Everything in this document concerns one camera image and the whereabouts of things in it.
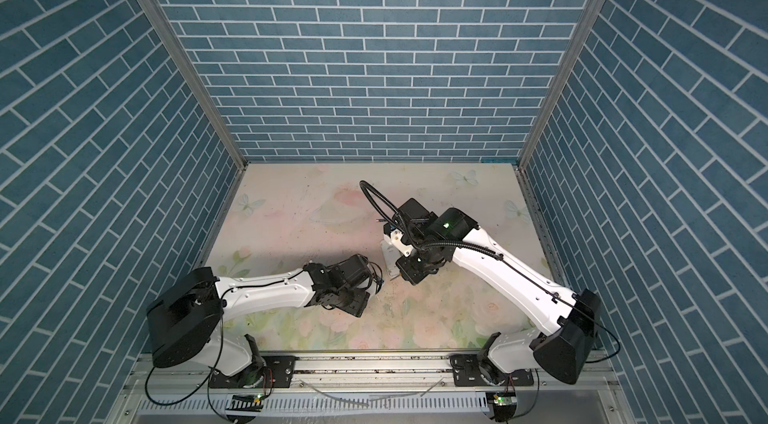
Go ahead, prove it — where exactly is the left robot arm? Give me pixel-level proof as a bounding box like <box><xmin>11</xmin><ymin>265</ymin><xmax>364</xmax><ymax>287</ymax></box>
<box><xmin>146</xmin><ymin>254</ymin><xmax>384</xmax><ymax>377</ymax></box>

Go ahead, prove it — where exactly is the aluminium mounting rail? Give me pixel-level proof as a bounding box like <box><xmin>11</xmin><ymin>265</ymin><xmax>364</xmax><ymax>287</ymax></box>
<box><xmin>122</xmin><ymin>350</ymin><xmax>625</xmax><ymax>394</ymax></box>

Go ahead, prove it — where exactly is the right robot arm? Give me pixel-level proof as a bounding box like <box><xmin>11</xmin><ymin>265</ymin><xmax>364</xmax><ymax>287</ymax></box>
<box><xmin>383</xmin><ymin>199</ymin><xmax>602</xmax><ymax>385</ymax></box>

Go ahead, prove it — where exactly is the white ribbed cable duct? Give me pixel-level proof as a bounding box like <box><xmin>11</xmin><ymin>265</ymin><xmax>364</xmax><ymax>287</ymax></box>
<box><xmin>137</xmin><ymin>392</ymin><xmax>490</xmax><ymax>417</ymax></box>

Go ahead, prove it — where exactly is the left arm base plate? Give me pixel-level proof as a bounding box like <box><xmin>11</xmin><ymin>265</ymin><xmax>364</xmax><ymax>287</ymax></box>
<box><xmin>209</xmin><ymin>355</ymin><xmax>297</xmax><ymax>391</ymax></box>

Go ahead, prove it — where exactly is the white remote control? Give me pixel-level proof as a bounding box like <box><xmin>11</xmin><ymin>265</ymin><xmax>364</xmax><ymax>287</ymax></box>
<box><xmin>381</xmin><ymin>241</ymin><xmax>401</xmax><ymax>280</ymax></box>

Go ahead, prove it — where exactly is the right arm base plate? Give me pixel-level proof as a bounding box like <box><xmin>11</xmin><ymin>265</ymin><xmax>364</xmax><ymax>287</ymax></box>
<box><xmin>448</xmin><ymin>353</ymin><xmax>535</xmax><ymax>387</ymax></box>

